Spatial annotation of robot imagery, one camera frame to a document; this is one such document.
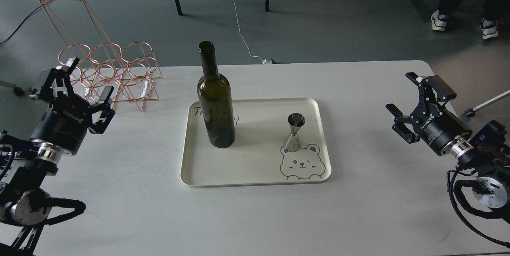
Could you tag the copper wire wine rack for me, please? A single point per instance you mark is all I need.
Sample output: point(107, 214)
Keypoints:
point(131, 69)

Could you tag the dark green wine bottle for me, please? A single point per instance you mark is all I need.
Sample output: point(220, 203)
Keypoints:
point(214, 94)

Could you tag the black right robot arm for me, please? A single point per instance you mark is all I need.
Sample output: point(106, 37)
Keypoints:
point(479, 184)

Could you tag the white sneaker right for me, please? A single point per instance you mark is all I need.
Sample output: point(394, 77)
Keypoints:
point(489, 29)

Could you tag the white sneaker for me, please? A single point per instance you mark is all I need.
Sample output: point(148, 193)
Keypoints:
point(439, 21)
point(489, 29)

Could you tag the white sneaker left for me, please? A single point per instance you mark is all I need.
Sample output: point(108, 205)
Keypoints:
point(439, 21)

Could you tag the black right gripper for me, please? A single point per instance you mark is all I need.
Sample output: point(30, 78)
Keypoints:
point(435, 125)

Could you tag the chair caster left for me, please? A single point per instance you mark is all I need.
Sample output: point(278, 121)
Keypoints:
point(18, 91)

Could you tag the silver steel jigger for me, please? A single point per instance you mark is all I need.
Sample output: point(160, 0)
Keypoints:
point(295, 122)

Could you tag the cream bear print tray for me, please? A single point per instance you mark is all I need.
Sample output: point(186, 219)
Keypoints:
point(258, 155)

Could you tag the office chair base right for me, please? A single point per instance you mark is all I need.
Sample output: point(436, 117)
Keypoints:
point(471, 112)

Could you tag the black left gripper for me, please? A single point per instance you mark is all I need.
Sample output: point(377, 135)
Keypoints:
point(67, 119)

